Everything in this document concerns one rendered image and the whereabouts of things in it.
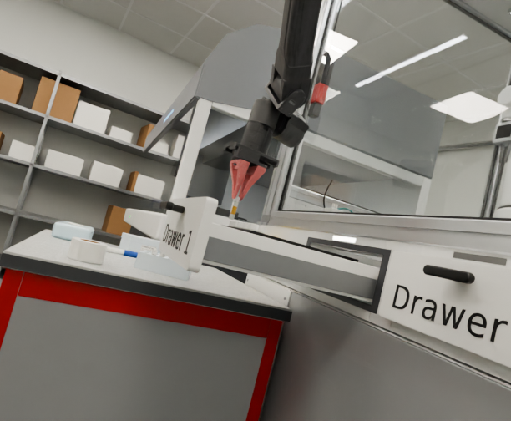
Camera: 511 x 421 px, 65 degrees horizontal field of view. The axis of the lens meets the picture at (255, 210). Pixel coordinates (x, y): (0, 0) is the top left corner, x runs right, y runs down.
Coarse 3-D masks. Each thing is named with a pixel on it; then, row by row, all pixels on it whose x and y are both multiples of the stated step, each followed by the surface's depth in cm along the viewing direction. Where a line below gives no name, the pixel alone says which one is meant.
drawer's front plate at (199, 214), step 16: (192, 208) 65; (208, 208) 58; (176, 224) 73; (192, 224) 62; (208, 224) 58; (160, 240) 84; (176, 240) 69; (192, 240) 59; (176, 256) 66; (192, 256) 57
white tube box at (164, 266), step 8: (144, 256) 92; (152, 256) 92; (160, 256) 92; (136, 264) 91; (144, 264) 91; (152, 264) 92; (160, 264) 92; (168, 264) 92; (176, 264) 92; (160, 272) 92; (168, 272) 92; (176, 272) 92; (184, 272) 92
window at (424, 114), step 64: (384, 0) 98; (448, 0) 76; (320, 64) 122; (384, 64) 90; (448, 64) 72; (320, 128) 110; (384, 128) 84; (448, 128) 68; (320, 192) 101; (384, 192) 78; (448, 192) 64
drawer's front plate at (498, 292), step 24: (408, 264) 63; (432, 264) 59; (456, 264) 55; (480, 264) 52; (384, 288) 66; (408, 288) 61; (432, 288) 57; (456, 288) 54; (480, 288) 51; (504, 288) 48; (384, 312) 65; (408, 312) 60; (432, 312) 56; (456, 312) 53; (480, 312) 50; (504, 312) 47; (432, 336) 55; (456, 336) 52; (504, 336) 46; (504, 360) 46
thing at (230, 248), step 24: (216, 240) 60; (240, 240) 62; (264, 240) 63; (216, 264) 60; (240, 264) 62; (264, 264) 63; (288, 264) 64; (312, 264) 66; (336, 264) 68; (360, 264) 70; (336, 288) 68; (360, 288) 70
